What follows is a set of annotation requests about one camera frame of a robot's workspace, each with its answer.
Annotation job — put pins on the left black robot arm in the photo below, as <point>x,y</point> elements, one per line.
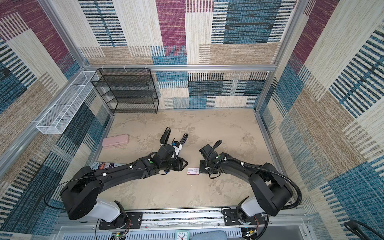
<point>80,194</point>

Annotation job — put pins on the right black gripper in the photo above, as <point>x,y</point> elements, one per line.
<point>202,170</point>

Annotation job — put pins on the white wire mesh basket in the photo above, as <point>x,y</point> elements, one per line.
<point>59,116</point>

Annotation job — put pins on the colourful magazine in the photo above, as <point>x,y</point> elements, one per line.
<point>104,165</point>

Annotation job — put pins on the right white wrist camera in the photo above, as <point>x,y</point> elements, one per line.
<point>208,152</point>

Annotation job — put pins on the small teal clock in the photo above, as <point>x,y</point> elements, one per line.
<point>182,235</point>

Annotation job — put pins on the pink pencil case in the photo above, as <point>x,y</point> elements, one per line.
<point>115,141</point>

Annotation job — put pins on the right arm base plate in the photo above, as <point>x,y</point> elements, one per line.
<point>234,217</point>

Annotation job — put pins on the black stapler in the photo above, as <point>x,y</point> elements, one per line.
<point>165,137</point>

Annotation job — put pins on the black wire shelf rack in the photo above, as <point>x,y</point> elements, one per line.
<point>131,91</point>

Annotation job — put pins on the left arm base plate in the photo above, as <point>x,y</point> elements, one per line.
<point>130,220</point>

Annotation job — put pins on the aluminium mounting rail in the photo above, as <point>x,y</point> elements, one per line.
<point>193,218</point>

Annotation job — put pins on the red white staples box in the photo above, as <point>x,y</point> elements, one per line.
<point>193,171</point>

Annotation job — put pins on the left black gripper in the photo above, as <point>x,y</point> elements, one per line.
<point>179,166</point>

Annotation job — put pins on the blue stapler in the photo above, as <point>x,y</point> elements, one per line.
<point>183,140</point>

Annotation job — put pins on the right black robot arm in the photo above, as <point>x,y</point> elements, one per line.
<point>272,190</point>

